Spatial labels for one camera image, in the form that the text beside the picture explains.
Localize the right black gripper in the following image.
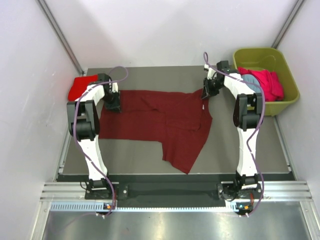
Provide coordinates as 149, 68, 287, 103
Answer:
201, 77, 225, 100

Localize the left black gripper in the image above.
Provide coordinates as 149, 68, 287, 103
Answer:
101, 90, 121, 114

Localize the dark red t-shirt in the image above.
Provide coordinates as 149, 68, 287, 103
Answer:
99, 89, 213, 174

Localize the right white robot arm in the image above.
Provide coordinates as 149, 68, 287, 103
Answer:
201, 60, 265, 200

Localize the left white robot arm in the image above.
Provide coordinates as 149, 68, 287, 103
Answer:
66, 73, 121, 201

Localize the folded bright red t-shirt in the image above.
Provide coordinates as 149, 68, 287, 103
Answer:
67, 74, 98, 102

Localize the light blue garment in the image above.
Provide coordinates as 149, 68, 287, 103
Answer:
241, 74, 261, 93

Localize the pink garment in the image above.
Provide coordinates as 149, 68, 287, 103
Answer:
237, 67, 284, 102

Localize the olive green plastic bin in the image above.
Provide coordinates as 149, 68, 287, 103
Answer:
233, 47, 300, 116

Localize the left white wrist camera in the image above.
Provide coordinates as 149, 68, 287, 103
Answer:
111, 82, 119, 93

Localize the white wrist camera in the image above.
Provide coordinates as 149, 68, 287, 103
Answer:
111, 82, 119, 93
204, 64, 217, 80

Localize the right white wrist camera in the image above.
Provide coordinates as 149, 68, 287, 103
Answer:
204, 64, 217, 80

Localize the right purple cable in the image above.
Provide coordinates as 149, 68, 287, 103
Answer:
203, 51, 265, 218

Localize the purple cable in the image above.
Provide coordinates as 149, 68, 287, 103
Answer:
71, 65, 130, 218
203, 51, 265, 218

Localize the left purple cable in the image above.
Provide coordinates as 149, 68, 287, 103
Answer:
71, 65, 130, 218

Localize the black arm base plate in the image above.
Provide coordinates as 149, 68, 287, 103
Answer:
85, 182, 262, 202

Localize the grey slotted cable duct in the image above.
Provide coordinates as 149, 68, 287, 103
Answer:
50, 201, 239, 213

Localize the aluminium front rail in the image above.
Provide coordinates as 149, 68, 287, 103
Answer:
40, 181, 312, 202

